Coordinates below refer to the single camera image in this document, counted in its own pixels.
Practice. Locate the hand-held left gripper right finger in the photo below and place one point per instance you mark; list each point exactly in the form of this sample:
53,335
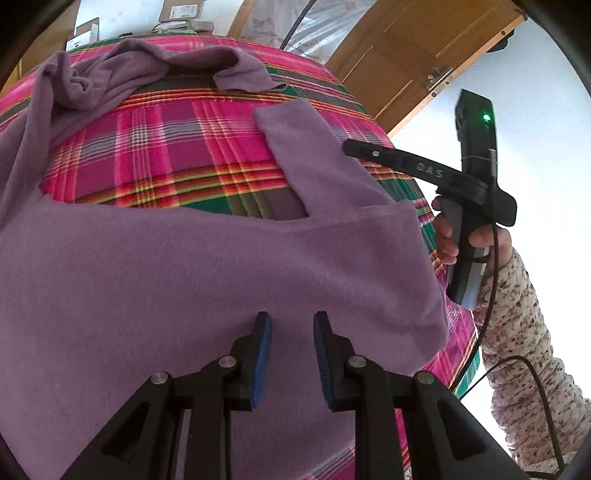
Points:
323,364

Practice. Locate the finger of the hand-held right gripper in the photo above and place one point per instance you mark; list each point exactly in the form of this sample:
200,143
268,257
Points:
397,159

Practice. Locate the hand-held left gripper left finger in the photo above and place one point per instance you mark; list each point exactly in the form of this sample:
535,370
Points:
261,364

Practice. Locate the purple fleece garment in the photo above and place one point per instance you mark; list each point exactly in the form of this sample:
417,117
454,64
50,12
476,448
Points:
184,286

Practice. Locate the person's right forearm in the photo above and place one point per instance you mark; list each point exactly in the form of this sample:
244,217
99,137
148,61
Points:
521,346

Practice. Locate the person's right hand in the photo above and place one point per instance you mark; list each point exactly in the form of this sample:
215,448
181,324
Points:
489,237

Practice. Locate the metal door lock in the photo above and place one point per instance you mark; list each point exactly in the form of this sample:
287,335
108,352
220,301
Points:
436,79

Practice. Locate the wooden door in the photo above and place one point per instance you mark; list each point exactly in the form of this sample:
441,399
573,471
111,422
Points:
415,46

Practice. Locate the clear plastic curtain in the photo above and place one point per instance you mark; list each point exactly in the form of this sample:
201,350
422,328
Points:
323,23

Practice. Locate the pink green plaid blanket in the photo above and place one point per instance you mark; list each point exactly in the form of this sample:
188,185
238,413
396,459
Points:
161,152

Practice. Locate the brown cardboard box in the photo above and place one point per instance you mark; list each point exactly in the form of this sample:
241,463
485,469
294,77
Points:
182,10

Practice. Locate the white cardboard box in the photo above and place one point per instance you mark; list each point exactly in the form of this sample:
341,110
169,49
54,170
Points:
83,34

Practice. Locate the wooden wardrobe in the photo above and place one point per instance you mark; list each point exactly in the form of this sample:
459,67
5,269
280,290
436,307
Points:
46,41

